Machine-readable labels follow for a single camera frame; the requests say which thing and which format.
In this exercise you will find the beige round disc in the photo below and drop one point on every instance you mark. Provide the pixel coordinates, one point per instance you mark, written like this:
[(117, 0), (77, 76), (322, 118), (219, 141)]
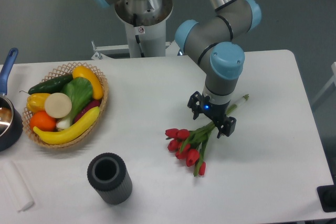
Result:
[(58, 105)]

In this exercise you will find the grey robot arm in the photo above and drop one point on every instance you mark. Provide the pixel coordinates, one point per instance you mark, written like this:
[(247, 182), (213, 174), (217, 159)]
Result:
[(209, 45)]

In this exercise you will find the long yellow banana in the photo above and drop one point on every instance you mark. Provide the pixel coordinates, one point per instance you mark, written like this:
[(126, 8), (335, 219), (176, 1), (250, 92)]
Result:
[(68, 129)]

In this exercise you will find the green lettuce leaf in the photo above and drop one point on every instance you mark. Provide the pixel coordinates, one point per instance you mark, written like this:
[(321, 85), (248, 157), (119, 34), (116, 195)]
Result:
[(80, 91)]

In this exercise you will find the red tulip bouquet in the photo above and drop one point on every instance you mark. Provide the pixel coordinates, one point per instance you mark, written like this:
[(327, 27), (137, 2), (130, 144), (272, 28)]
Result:
[(190, 146)]

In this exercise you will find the white metal base frame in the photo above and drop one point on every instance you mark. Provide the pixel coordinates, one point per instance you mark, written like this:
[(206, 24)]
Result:
[(122, 51)]

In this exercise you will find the green cucumber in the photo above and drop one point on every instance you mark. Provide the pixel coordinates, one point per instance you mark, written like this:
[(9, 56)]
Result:
[(50, 86)]

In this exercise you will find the blue handled saucepan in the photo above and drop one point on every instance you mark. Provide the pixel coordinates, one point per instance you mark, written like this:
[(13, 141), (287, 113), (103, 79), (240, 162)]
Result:
[(11, 121)]

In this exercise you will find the purple eggplant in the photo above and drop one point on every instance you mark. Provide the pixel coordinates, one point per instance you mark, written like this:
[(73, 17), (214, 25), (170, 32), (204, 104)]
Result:
[(89, 106)]

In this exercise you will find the yellow bell pepper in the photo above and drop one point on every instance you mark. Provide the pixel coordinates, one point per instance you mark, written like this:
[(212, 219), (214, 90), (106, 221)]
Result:
[(36, 102)]

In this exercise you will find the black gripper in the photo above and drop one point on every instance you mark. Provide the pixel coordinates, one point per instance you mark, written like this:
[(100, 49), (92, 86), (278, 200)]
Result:
[(216, 112)]

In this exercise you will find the orange fruit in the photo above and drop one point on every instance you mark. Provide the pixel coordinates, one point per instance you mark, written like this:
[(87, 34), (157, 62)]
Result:
[(43, 121)]

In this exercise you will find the black device at edge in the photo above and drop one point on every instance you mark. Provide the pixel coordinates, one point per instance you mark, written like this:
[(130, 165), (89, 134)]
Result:
[(327, 197)]

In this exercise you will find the white furniture piece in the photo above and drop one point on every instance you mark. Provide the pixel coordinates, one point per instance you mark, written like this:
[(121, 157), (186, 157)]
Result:
[(325, 91)]

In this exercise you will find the yellow squash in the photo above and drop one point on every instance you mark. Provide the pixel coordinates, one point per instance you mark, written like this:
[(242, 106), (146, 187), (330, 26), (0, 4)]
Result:
[(85, 72)]

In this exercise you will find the white folded cloth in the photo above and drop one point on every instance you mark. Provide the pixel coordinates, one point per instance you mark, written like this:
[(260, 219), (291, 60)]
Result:
[(16, 187)]

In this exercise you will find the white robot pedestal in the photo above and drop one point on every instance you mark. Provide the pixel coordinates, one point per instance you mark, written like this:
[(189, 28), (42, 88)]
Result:
[(145, 25)]

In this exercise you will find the dark grey ribbed vase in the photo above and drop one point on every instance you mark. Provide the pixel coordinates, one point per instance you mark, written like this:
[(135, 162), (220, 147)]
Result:
[(108, 175)]

